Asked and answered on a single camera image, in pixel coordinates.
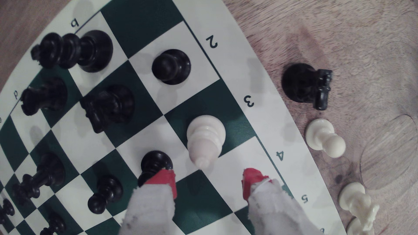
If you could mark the black chess knight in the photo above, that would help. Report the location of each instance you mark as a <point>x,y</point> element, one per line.
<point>45,96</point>

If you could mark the black knight on board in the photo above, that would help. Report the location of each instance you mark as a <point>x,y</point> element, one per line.
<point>109,106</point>

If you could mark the white chess knight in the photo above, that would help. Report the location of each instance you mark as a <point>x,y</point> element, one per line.
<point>357,202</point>

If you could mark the white chess bishop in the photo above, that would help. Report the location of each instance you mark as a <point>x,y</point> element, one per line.
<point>205,137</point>

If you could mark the white chess piece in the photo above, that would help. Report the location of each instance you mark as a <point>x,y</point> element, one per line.
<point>356,228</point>

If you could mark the white chess pawn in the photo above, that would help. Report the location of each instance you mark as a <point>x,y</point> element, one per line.
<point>321,135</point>

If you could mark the black chess queen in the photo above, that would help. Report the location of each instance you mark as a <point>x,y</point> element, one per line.
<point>88,50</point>

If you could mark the black knight off board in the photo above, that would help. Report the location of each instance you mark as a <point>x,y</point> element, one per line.
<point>300,83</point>

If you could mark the red-tipped white-wrapped gripper finger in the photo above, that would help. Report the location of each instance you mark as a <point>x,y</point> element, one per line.
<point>274,212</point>
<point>150,209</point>

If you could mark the green and white chess mat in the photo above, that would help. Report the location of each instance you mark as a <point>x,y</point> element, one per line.
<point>202,98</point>

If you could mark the black chess pawn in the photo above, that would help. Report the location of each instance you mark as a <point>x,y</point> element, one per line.
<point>107,192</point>
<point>155,163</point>
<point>6,210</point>
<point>171,67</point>
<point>54,225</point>

